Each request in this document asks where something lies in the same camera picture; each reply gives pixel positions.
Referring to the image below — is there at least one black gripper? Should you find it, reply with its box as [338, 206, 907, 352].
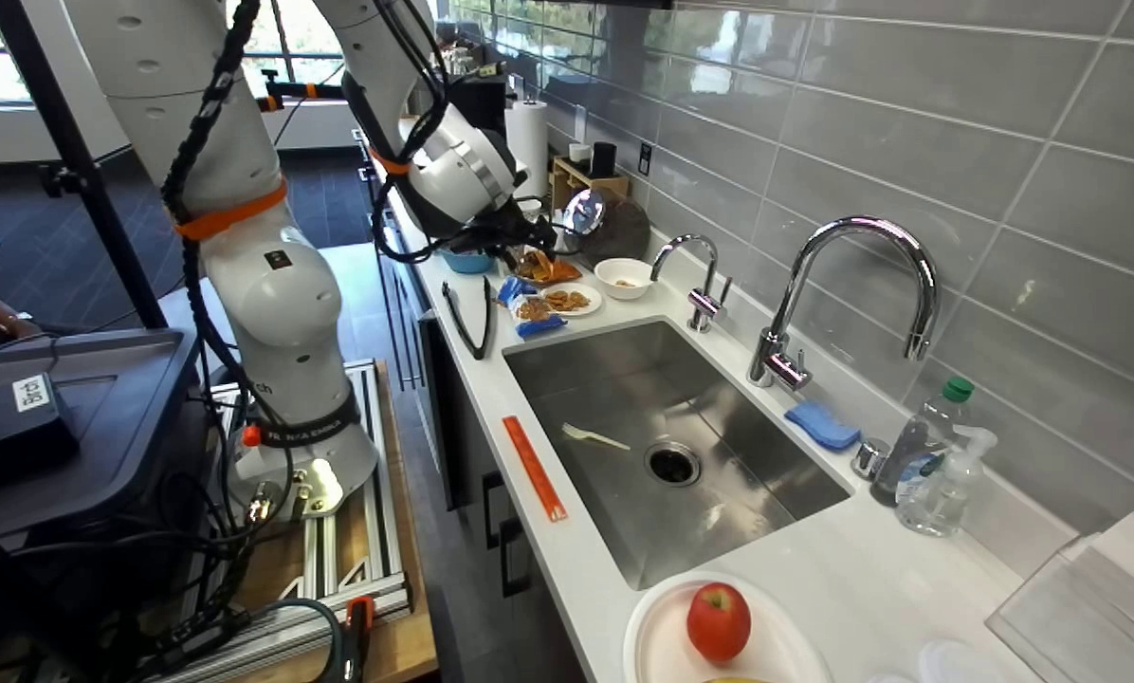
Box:
[447, 206, 553, 252]

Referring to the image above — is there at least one blue pretzel snack packet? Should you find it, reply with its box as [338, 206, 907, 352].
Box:
[497, 277, 567, 336]

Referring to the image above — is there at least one small white plate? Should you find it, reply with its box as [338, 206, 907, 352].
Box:
[515, 286, 604, 320]

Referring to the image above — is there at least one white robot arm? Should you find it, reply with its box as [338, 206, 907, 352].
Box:
[65, 0, 552, 516]

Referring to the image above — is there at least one white plate with fruit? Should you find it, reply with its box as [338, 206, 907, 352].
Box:
[623, 572, 827, 683]

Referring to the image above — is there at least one orange snack bag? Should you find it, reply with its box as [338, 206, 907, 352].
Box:
[515, 252, 582, 287]

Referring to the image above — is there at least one glass pot lid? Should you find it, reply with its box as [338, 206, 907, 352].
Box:
[567, 189, 607, 234]

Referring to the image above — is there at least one dark brown container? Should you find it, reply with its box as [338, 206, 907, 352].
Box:
[576, 199, 650, 262]

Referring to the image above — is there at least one white bowl with snacks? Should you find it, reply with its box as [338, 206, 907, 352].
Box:
[596, 258, 654, 302]

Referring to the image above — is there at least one white plastic fork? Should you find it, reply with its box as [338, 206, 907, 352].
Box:
[563, 424, 630, 452]

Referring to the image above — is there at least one small chrome faucet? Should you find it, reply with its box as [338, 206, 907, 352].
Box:
[650, 234, 731, 329]

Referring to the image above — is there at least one stainless steel sink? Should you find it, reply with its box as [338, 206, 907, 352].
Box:
[507, 323, 851, 588]

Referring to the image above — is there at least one tall chrome faucet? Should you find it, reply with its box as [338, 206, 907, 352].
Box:
[748, 214, 941, 391]

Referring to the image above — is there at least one blue sponge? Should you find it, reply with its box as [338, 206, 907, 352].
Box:
[789, 402, 863, 452]

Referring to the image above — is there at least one red apple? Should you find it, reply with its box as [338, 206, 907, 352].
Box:
[687, 581, 751, 664]

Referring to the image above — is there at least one clear soap bottle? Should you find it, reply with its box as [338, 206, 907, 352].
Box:
[869, 374, 977, 505]

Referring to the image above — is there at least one white cup lid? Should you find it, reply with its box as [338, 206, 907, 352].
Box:
[920, 643, 1006, 683]

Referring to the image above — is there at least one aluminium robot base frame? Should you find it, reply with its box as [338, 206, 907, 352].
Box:
[161, 362, 440, 683]

